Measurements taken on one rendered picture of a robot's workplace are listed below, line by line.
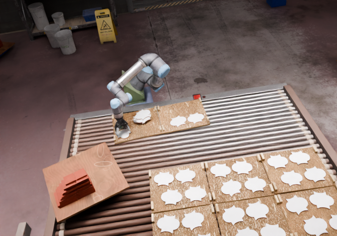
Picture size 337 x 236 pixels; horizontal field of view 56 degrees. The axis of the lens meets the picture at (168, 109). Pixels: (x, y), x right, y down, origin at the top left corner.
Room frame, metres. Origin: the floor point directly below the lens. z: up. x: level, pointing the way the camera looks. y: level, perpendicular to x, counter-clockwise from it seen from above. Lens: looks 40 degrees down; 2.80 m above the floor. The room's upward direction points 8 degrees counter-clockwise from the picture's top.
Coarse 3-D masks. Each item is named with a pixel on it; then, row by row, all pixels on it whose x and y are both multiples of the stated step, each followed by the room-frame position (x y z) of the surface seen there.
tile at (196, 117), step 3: (192, 114) 2.07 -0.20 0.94; (195, 114) 2.06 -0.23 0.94; (198, 114) 2.06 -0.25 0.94; (201, 114) 2.05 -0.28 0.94; (189, 117) 2.04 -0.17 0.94; (192, 117) 2.03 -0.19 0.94; (195, 117) 2.03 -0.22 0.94; (198, 117) 2.02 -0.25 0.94; (201, 117) 2.02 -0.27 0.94; (189, 120) 2.00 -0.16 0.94; (192, 120) 2.00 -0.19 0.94; (195, 120) 1.99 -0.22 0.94; (198, 120) 1.99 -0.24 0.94; (201, 120) 1.98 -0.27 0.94; (195, 123) 1.96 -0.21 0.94
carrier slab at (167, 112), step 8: (176, 104) 2.25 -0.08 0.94; (184, 104) 2.23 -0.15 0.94; (192, 104) 2.22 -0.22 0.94; (200, 104) 2.20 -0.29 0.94; (160, 112) 2.17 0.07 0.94; (168, 112) 2.15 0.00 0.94; (176, 112) 2.14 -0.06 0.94; (184, 112) 2.12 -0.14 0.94; (192, 112) 2.11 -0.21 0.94; (200, 112) 2.09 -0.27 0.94; (160, 120) 2.07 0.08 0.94; (168, 120) 2.05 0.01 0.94; (168, 128) 1.95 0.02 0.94; (176, 128) 1.94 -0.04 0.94; (184, 128) 1.92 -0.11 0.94; (192, 128) 1.92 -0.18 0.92
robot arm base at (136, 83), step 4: (136, 76) 2.54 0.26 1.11; (132, 80) 2.52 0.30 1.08; (136, 80) 2.50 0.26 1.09; (140, 80) 2.49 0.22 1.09; (132, 84) 2.49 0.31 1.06; (136, 84) 2.48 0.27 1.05; (140, 84) 2.48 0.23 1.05; (144, 84) 2.52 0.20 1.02; (136, 88) 2.47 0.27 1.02; (140, 88) 2.48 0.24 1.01
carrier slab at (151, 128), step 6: (150, 108) 2.24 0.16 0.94; (126, 114) 2.20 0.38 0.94; (132, 114) 2.19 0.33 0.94; (156, 114) 2.15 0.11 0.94; (114, 120) 2.15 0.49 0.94; (126, 120) 2.13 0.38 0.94; (132, 120) 2.12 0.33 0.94; (150, 120) 2.08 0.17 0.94; (156, 120) 2.07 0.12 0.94; (132, 126) 2.04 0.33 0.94; (138, 126) 2.03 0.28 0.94; (144, 126) 2.02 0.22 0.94; (150, 126) 2.01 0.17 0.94; (156, 126) 2.00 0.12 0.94; (114, 132) 1.99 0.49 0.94; (132, 132) 1.96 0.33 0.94; (138, 132) 1.95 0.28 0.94; (144, 132) 1.94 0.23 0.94; (150, 132) 1.93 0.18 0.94; (156, 132) 1.92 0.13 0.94; (120, 138) 1.91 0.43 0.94; (126, 138) 1.90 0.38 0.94; (132, 138) 1.89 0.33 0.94; (138, 138) 1.89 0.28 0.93
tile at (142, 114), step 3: (141, 111) 2.17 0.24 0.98; (144, 111) 2.16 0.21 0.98; (147, 111) 2.16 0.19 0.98; (138, 114) 2.13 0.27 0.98; (141, 114) 2.13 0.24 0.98; (144, 114) 2.12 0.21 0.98; (147, 114) 2.11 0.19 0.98; (135, 117) 2.10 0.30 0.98; (138, 117) 2.09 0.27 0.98; (141, 117) 2.09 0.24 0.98; (144, 117) 2.08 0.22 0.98
